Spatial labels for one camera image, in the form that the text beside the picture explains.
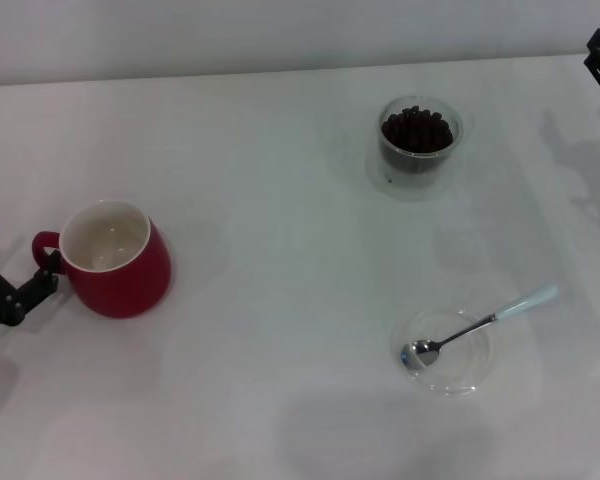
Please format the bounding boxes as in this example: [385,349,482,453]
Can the red ceramic mug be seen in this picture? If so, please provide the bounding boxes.
[31,198,173,319]

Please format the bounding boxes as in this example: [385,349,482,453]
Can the metal spoon with blue handle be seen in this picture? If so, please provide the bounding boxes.
[400,284,560,370]

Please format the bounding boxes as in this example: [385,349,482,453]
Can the pile of coffee beans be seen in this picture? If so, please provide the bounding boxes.
[381,105,455,171]

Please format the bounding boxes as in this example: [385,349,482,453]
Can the clear glass saucer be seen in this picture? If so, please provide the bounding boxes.
[364,143,469,203]

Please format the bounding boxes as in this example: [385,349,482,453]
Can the small clear glass dish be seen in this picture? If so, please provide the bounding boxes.
[389,308,496,398]

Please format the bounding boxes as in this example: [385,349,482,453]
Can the double-wall glass cup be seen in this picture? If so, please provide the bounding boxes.
[377,94,467,174]

